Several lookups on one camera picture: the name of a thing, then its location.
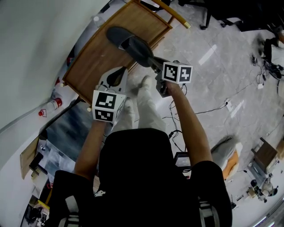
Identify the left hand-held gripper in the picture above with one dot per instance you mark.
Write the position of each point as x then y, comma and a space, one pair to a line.
104, 104

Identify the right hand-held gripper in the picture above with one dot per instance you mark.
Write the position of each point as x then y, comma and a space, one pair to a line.
176, 72

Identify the dark grey slipper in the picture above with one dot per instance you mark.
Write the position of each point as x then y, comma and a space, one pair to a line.
129, 45

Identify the person's left forearm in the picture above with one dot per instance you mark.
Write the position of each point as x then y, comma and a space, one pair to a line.
88, 146

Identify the person's right forearm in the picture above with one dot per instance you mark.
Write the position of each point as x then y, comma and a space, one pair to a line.
190, 124

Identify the person's right white shoe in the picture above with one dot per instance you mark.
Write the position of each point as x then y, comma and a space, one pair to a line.
146, 81

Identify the low wooden table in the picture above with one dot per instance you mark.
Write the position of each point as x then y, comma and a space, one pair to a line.
104, 53

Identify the person's white trouser legs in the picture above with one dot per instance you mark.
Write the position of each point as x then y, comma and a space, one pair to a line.
148, 110

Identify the white cup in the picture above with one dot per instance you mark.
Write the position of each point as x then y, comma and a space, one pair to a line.
96, 19

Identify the black office chair base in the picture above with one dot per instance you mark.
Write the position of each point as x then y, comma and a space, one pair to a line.
199, 11

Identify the clear bottle with red label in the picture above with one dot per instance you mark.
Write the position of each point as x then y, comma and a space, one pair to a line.
53, 105

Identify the white power strip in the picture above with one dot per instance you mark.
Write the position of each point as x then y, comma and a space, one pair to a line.
229, 104

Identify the black tablet screen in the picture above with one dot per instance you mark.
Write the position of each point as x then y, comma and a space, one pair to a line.
182, 159

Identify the white power adapter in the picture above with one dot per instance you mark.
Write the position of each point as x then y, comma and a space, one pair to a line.
260, 86

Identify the person's black shirt torso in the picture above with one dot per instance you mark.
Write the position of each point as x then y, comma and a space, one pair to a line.
142, 181

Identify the grey and orange cushion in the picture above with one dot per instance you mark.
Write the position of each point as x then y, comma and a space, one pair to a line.
226, 155

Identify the brown cardboard sheet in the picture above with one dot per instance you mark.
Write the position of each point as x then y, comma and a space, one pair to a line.
27, 158

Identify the small dark wooden stool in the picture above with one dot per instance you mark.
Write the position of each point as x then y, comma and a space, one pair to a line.
265, 154

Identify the yellow wooden chair frame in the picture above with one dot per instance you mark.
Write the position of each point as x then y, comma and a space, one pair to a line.
175, 15

